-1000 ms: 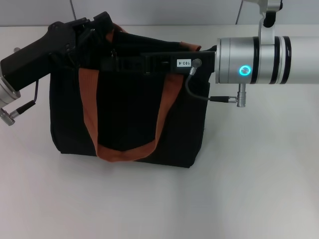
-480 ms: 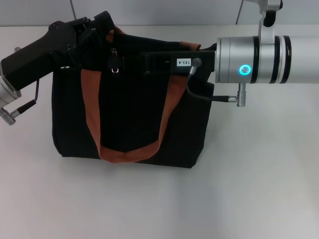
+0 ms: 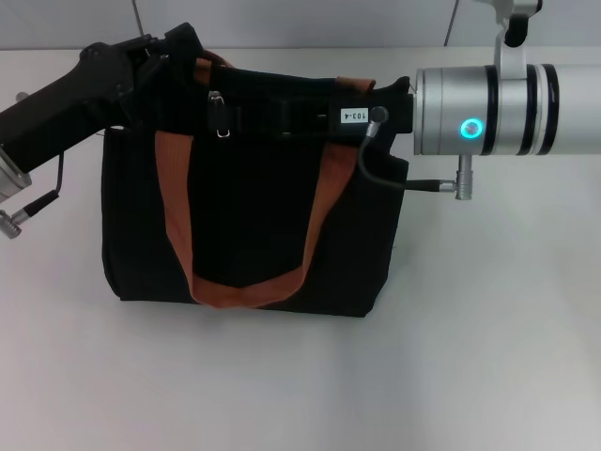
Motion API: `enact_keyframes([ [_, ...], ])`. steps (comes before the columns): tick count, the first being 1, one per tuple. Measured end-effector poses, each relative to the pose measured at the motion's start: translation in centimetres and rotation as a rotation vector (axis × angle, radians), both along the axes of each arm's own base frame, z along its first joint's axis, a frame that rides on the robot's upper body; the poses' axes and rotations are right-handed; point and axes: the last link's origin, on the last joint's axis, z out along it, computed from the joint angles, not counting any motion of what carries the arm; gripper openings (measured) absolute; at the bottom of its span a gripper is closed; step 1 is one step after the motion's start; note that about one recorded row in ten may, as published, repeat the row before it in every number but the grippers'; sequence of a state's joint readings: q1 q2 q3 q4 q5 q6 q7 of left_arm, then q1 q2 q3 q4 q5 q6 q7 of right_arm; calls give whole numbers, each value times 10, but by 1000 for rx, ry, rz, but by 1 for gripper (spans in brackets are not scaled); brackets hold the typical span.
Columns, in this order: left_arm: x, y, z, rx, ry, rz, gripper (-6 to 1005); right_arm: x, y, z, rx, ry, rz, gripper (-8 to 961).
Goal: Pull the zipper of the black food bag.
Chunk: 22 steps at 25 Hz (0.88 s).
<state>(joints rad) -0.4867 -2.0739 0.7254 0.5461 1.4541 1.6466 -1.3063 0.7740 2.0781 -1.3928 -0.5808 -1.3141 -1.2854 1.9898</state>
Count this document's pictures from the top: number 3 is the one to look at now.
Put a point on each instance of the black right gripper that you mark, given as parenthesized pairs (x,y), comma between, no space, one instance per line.
(399,117)

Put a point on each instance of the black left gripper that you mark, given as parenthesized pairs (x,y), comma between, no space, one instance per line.
(70,108)

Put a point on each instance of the silver zipper pull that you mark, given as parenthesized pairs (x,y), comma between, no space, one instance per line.
(220,115)

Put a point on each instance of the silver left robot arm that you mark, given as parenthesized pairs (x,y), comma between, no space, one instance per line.
(11,178)

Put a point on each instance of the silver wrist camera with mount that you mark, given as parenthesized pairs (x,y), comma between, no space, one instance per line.
(512,51)

